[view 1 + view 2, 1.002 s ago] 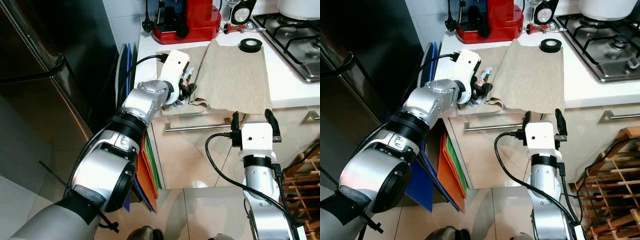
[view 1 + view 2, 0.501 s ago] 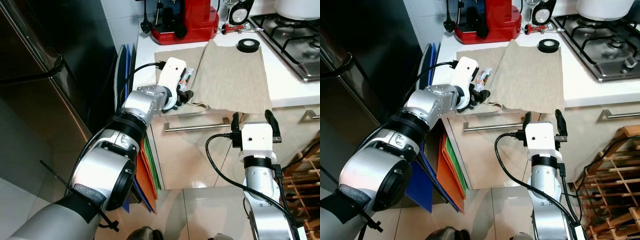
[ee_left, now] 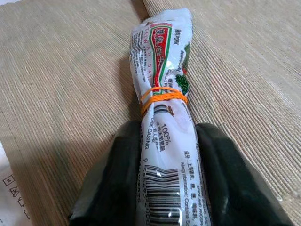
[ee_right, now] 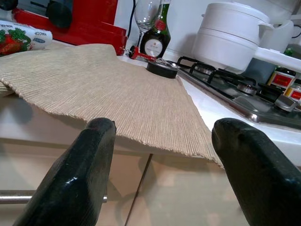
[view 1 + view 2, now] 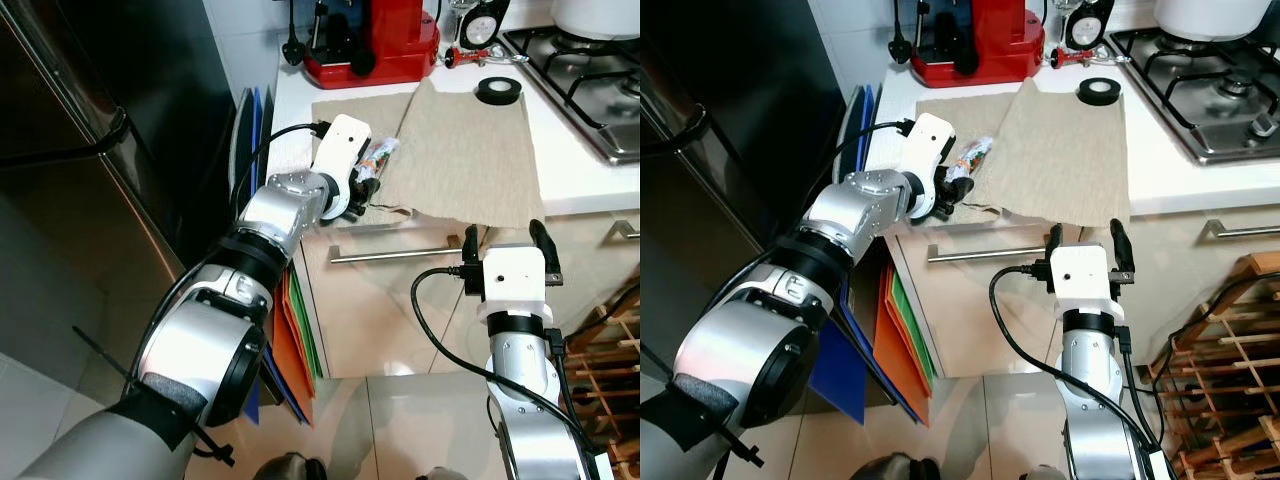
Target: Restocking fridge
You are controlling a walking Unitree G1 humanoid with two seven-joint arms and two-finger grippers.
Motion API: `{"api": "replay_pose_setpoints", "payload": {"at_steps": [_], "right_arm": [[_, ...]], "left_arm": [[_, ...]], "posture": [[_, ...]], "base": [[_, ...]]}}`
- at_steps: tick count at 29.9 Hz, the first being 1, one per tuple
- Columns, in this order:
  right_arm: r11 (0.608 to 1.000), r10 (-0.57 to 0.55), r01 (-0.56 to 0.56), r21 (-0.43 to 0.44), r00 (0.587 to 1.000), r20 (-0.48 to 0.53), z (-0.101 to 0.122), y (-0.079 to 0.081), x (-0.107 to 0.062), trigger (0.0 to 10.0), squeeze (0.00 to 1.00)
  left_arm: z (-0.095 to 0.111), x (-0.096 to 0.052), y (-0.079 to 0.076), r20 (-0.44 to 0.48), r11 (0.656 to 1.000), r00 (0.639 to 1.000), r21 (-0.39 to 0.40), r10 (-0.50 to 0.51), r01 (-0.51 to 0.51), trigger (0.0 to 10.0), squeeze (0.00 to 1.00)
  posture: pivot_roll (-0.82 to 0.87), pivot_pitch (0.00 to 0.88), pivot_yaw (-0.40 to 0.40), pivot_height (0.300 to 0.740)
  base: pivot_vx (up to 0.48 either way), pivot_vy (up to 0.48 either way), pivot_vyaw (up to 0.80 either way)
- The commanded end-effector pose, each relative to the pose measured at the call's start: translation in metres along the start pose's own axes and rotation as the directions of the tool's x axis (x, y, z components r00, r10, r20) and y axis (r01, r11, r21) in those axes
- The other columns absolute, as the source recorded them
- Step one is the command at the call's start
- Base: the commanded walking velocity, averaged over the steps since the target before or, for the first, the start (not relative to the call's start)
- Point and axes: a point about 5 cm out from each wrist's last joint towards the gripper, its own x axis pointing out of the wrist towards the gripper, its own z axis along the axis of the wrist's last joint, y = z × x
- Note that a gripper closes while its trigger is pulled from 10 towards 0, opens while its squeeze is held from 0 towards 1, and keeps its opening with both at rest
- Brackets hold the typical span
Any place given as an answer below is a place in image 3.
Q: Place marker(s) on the white care label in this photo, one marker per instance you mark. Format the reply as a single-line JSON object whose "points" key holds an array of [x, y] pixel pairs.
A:
{"points": [[11, 202]]}

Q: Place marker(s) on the beige woven placemat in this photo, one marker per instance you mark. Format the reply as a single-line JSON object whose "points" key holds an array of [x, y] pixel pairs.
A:
{"points": [[58, 70], [247, 70]]}

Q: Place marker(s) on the orange rubber band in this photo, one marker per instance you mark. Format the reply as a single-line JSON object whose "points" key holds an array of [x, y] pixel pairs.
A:
{"points": [[164, 97]]}

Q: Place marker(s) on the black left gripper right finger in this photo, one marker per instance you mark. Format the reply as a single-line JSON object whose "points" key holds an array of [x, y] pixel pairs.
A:
{"points": [[235, 188]]}

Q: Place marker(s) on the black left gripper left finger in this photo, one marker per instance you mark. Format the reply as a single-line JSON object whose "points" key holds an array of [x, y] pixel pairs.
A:
{"points": [[110, 183]]}

